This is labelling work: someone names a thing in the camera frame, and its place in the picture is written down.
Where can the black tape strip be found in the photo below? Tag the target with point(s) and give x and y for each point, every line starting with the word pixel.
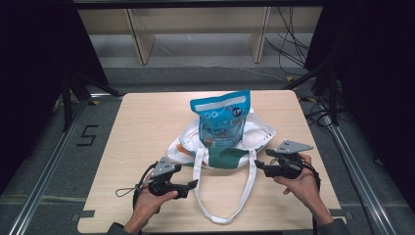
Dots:
pixel 84 214
pixel 347 215

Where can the dark curtain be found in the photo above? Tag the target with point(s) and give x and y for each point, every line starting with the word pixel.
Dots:
pixel 375 81
pixel 32 65

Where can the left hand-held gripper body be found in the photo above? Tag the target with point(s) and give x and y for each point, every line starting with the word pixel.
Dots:
pixel 161 169

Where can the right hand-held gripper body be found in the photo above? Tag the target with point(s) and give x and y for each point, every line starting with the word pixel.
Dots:
pixel 288 168

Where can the person's left hand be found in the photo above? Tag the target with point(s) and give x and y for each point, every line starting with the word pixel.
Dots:
pixel 147 205

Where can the aluminium floor rail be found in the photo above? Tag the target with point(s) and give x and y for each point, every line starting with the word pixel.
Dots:
pixel 355 166
pixel 49 169

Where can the blue snack pouch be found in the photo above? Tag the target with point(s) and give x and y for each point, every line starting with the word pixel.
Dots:
pixel 221 120

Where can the white tote bag coloured blobs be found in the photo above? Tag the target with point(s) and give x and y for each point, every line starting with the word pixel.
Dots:
pixel 221 156

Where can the yellow tape piece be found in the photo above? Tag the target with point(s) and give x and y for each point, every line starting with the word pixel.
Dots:
pixel 308 99
pixel 289 79
pixel 95 103

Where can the black metal stand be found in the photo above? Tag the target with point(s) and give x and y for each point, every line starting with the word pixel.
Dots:
pixel 332 94
pixel 67 101

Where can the person's right hand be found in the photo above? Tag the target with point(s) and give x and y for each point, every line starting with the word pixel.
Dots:
pixel 303 187

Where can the light wooden shelf unit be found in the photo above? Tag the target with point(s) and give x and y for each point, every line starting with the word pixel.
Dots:
pixel 143 36

